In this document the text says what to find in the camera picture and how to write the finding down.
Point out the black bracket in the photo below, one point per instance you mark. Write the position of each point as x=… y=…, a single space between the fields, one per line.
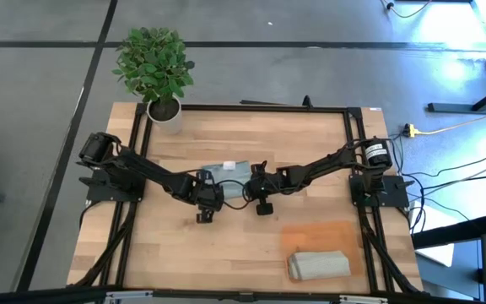
x=307 y=101

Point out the teal microfiber towel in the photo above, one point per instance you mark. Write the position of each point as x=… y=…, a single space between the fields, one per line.
x=232 y=175

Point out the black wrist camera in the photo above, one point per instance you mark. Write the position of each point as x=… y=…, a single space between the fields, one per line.
x=265 y=209
x=205 y=216

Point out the black overhead rig bar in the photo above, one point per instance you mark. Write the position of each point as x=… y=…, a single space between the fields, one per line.
x=36 y=295

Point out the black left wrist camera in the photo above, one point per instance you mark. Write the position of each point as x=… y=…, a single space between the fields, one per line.
x=205 y=216

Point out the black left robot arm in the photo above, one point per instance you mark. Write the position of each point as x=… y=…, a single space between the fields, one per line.
x=142 y=169

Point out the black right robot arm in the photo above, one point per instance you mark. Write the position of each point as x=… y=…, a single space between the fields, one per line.
x=331 y=162

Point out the white plant pot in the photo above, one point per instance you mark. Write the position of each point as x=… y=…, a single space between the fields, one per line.
x=165 y=116

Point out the black aluminium table frame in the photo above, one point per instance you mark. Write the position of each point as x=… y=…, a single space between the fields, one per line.
x=268 y=108

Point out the grey waffle microfiber towel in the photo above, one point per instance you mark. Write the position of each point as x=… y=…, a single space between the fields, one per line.
x=319 y=266

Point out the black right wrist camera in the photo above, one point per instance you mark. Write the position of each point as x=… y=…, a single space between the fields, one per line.
x=265 y=209

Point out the black desk leg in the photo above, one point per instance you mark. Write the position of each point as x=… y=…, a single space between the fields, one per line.
x=471 y=107

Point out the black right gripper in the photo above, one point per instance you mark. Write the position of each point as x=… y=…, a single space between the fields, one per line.
x=266 y=186

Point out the orange translucent plastic basket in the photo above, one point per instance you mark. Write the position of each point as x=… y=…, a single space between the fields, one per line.
x=323 y=236

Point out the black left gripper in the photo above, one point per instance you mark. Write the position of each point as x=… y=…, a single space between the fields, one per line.
x=205 y=192

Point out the green leafy plant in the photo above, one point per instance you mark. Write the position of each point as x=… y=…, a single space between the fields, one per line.
x=154 y=63

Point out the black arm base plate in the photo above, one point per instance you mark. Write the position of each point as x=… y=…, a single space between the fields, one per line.
x=99 y=194
x=395 y=196

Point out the black desk crossbar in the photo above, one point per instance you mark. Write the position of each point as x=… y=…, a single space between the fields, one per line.
x=454 y=234

